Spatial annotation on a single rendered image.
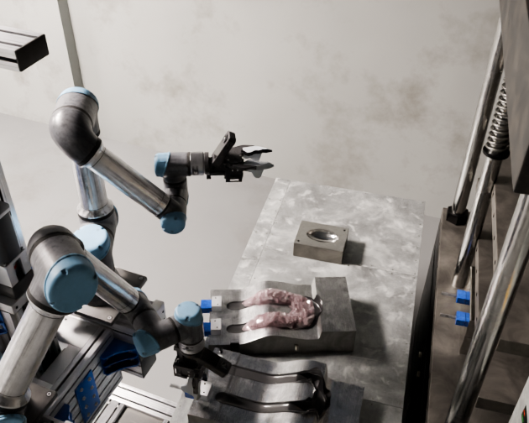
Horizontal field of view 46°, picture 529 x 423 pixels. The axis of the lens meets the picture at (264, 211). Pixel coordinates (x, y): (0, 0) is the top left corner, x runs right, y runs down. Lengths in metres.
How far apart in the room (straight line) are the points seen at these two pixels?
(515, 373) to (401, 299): 0.61
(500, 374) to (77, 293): 1.22
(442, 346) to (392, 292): 0.28
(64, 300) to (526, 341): 1.13
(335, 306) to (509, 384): 0.63
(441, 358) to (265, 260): 0.77
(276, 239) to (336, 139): 1.51
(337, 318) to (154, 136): 2.77
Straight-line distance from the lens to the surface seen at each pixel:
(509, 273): 1.49
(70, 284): 1.41
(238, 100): 4.14
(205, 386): 1.99
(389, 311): 2.39
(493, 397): 1.93
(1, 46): 1.33
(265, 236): 2.64
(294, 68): 3.88
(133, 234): 3.95
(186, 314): 1.72
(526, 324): 1.79
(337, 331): 2.15
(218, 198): 4.17
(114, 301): 1.73
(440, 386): 2.23
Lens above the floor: 2.53
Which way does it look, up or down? 39 degrees down
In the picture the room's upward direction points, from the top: 1 degrees clockwise
